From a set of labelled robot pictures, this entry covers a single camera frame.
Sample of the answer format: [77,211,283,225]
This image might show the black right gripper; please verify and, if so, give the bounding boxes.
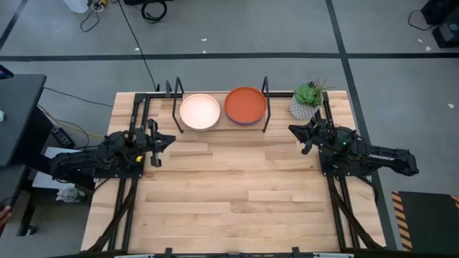
[288,118,336,155]

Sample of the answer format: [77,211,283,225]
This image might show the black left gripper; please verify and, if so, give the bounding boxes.
[136,119,177,168]

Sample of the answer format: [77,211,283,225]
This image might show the pale peach plate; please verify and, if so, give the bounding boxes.
[179,92,222,130]

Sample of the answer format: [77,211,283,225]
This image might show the purple plate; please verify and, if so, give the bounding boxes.
[229,120,265,127]

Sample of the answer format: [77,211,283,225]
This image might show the orange-red plate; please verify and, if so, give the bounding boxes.
[224,86,268,125]

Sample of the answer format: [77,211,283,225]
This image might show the succulent in white pot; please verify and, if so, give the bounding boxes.
[288,77,336,121]

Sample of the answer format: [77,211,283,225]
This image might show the black power brick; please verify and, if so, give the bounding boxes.
[51,127,76,150]

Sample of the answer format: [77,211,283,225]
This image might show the clear plastic bag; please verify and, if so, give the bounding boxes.
[55,186,87,204]

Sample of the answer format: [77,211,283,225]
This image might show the black desk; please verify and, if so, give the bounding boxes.
[0,73,55,237]

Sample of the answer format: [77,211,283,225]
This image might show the black yellow striped mat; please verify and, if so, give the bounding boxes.
[390,190,459,252]

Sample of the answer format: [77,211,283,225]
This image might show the black equipment case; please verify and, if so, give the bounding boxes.
[420,0,459,26]
[432,19,459,49]

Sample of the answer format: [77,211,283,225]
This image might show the person's hand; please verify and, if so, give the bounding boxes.
[0,205,12,230]

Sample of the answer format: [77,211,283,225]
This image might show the black metal rig frame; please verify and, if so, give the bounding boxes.
[46,91,459,258]

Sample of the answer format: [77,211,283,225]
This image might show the wooden shelf black metal frame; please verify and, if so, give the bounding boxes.
[171,75,272,135]

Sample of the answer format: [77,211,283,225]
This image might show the yellow floor cable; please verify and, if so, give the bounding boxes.
[37,103,107,139]

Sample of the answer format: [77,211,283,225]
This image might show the black floor cable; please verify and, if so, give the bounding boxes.
[117,0,161,92]

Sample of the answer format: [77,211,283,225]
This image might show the coiled black cable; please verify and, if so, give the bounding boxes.
[141,0,169,24]

